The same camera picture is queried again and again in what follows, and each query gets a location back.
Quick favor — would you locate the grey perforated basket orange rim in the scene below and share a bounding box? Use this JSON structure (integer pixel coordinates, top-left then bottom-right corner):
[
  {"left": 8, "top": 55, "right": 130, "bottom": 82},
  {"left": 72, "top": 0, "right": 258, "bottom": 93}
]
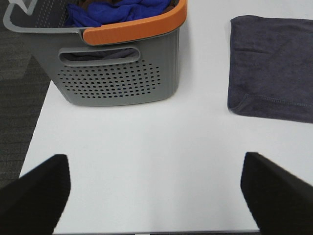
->
[{"left": 3, "top": 0, "right": 187, "bottom": 106}]

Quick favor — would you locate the grey cloth inside basket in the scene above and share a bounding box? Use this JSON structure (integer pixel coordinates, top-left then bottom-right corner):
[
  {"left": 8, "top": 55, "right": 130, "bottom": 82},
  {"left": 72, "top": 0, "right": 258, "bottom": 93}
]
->
[{"left": 62, "top": 48, "right": 138, "bottom": 61}]

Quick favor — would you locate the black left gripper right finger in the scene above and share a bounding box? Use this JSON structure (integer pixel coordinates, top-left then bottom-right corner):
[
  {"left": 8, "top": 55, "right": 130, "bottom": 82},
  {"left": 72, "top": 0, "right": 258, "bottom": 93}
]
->
[{"left": 240, "top": 152, "right": 313, "bottom": 235}]

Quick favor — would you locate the dark grey towel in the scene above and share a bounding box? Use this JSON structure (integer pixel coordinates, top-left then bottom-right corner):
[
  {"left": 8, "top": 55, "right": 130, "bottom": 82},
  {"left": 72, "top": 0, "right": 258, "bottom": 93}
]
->
[{"left": 227, "top": 15, "right": 313, "bottom": 123}]

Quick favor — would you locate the blue cloth in basket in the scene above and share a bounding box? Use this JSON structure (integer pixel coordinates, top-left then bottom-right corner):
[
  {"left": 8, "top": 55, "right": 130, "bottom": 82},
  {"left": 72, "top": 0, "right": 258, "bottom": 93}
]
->
[{"left": 64, "top": 0, "right": 174, "bottom": 27}]

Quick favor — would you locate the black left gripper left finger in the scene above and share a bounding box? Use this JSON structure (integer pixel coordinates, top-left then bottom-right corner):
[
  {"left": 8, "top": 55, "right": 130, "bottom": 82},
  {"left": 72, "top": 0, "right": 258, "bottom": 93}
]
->
[{"left": 0, "top": 154, "right": 71, "bottom": 235}]

